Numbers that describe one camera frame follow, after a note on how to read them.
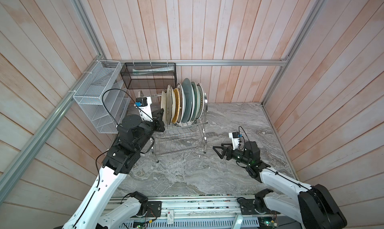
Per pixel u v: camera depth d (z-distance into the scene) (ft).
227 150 2.40
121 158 1.36
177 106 2.13
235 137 2.41
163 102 2.07
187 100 2.23
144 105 1.61
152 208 2.40
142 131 1.43
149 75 3.45
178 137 3.29
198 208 2.45
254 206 2.39
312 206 1.35
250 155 2.16
